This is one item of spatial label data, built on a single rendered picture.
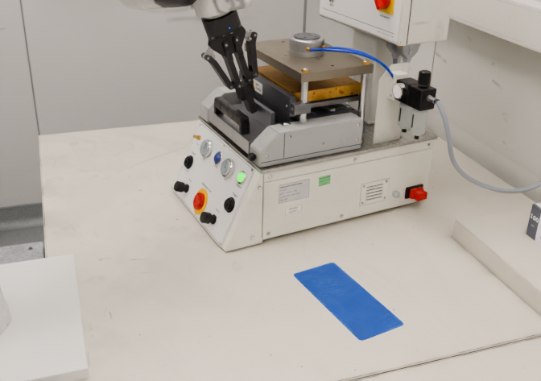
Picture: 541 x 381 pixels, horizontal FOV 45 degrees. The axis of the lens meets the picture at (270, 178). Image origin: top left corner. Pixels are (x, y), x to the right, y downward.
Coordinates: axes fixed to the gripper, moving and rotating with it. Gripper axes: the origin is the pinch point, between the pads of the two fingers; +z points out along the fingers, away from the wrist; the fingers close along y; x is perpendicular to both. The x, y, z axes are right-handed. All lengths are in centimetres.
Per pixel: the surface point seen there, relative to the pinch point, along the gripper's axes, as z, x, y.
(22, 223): 82, -151, 71
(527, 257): 35, 50, -28
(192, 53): 41, -140, -28
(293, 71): -5.8, 10.4, -7.9
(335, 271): 27.4, 32.3, 5.0
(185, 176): 17.0, -11.3, 17.9
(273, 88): -1.2, 4.2, -4.9
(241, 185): 11.1, 12.8, 11.9
